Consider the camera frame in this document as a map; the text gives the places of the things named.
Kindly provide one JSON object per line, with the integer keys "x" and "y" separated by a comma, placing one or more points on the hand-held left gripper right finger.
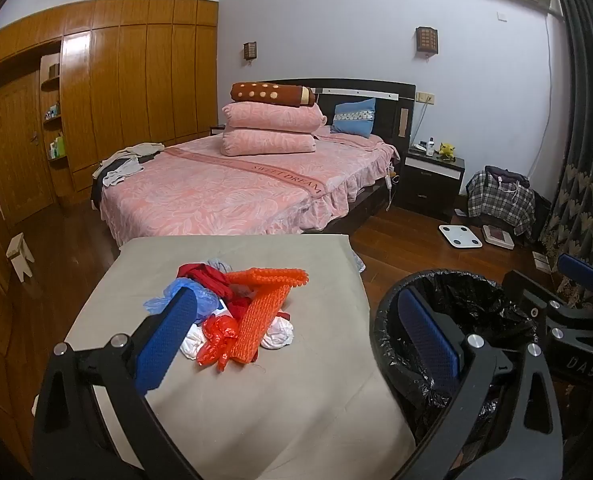
{"x": 429, "y": 335}

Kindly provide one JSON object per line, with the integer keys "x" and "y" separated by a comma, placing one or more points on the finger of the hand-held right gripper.
{"x": 576, "y": 360}
{"x": 581, "y": 271}

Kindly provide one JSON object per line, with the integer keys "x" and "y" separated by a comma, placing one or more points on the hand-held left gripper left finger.
{"x": 169, "y": 340}

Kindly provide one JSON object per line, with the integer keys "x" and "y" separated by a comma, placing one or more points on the red plastic bag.
{"x": 219, "y": 340}

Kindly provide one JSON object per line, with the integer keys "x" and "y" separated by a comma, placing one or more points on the blue plastic bag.
{"x": 205, "y": 300}

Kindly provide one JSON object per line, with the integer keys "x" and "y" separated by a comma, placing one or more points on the black waste bin with liner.
{"x": 476, "y": 300}

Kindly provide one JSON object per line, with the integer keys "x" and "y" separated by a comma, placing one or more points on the red gloves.
{"x": 211, "y": 280}

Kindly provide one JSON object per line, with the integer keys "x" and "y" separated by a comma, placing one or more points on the grey cloth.
{"x": 220, "y": 264}

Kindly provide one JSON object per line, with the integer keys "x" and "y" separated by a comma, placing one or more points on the orange mesh mat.
{"x": 264, "y": 320}

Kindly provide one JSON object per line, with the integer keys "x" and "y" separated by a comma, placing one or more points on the white tissue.
{"x": 276, "y": 335}

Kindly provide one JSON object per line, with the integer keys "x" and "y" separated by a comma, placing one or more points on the white paper booklet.
{"x": 541, "y": 261}

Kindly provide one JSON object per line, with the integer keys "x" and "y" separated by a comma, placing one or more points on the scale with red panel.
{"x": 498, "y": 236}

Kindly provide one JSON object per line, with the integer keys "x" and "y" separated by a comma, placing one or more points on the blue patterned cloth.
{"x": 357, "y": 262}

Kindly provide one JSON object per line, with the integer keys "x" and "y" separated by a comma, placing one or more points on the white bathroom scale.
{"x": 460, "y": 236}

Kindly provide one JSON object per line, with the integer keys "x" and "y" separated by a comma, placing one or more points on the plaid cloth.
{"x": 496, "y": 205}

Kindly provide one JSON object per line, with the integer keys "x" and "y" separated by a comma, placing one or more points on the dark hoodie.
{"x": 506, "y": 176}

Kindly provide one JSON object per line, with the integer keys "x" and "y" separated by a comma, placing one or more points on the dark nightstand with white drawer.
{"x": 426, "y": 190}

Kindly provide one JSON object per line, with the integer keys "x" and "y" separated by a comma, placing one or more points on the pink bedspread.
{"x": 216, "y": 195}

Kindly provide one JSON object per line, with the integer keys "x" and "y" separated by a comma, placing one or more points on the white bed controller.
{"x": 390, "y": 180}

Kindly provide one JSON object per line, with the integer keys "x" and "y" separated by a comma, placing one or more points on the dark patterned curtain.
{"x": 586, "y": 110}

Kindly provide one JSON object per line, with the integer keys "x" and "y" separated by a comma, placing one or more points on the small white stool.
{"x": 19, "y": 255}

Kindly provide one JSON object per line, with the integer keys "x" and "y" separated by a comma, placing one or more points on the yellow plush toy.
{"x": 447, "y": 150}

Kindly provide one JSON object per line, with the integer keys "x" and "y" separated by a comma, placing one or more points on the pile of clothes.
{"x": 121, "y": 165}

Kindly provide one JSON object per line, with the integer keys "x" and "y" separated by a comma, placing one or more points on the white bottle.
{"x": 430, "y": 147}

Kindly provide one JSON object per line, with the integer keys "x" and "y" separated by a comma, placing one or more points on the lower pink pillow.
{"x": 266, "y": 142}

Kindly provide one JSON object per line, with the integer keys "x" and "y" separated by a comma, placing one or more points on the pink pillow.
{"x": 271, "y": 116}
{"x": 266, "y": 142}

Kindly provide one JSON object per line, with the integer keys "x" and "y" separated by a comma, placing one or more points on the green bottle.
{"x": 60, "y": 147}

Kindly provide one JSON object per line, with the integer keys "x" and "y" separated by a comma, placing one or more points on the bed with pink cover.
{"x": 391, "y": 110}

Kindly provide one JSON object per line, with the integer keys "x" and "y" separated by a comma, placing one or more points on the blue cushion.
{"x": 354, "y": 117}

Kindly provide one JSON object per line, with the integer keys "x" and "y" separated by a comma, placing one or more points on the upper pink pillow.
{"x": 271, "y": 116}

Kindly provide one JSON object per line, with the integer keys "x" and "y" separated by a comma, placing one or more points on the wooden wardrobe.
{"x": 126, "y": 85}

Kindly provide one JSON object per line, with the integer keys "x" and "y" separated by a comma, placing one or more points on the brown dotted pillow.
{"x": 261, "y": 94}

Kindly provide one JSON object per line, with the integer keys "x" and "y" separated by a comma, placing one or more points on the wall socket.
{"x": 425, "y": 97}

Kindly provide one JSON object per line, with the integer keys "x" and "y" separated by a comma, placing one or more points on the large wall lamp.
{"x": 427, "y": 40}

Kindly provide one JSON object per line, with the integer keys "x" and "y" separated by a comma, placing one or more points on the small wall lamp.
{"x": 250, "y": 50}

